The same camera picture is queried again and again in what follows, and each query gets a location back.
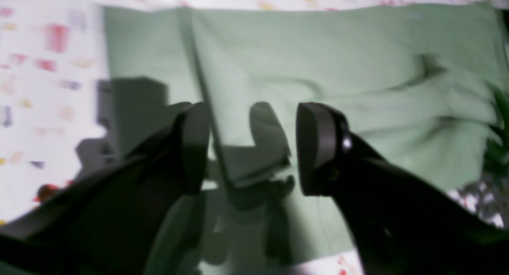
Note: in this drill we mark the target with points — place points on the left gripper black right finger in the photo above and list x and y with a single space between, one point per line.
400 224

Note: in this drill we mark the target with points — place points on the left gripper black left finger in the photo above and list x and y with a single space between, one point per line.
107 222

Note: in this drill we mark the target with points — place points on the light green T-shirt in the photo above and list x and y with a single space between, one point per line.
426 86

